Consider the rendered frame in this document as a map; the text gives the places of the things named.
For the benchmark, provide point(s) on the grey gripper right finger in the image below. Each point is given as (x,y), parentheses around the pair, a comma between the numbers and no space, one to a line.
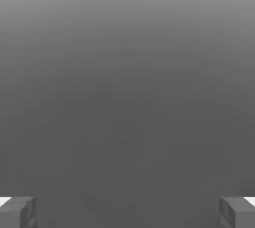
(239,212)

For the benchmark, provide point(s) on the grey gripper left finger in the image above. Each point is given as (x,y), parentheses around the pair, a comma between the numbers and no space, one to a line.
(16,212)

